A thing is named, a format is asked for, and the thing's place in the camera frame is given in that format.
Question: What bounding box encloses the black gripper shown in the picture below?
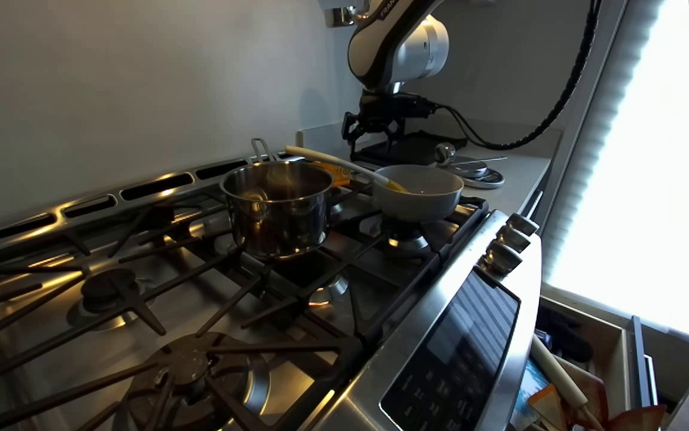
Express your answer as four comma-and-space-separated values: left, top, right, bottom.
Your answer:
341, 89, 437, 163

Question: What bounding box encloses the wooden mixer spoon yellow head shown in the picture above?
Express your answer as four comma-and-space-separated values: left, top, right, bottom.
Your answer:
282, 144, 409, 197

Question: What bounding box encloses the stainless steel pot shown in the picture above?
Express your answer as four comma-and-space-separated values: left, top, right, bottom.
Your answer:
218, 136, 336, 264

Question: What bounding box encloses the black griddle tray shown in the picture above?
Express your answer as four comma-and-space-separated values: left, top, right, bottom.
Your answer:
350, 129, 471, 170

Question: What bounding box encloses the silver stove knob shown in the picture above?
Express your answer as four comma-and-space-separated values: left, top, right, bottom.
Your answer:
508, 211, 544, 237
478, 243, 524, 280
495, 225, 534, 254

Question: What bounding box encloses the white window blind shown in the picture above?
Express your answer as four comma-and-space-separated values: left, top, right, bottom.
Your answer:
541, 0, 666, 279

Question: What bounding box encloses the stainless steel gas stove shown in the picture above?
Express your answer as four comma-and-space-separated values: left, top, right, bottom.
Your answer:
0, 146, 545, 431

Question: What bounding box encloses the cream cylindrical rod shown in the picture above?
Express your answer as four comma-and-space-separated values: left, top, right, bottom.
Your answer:
528, 333, 602, 430

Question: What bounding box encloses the beige open box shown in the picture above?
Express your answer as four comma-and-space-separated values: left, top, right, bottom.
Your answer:
531, 293, 636, 423

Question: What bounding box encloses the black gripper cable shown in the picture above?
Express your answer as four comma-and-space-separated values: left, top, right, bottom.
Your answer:
431, 0, 606, 153

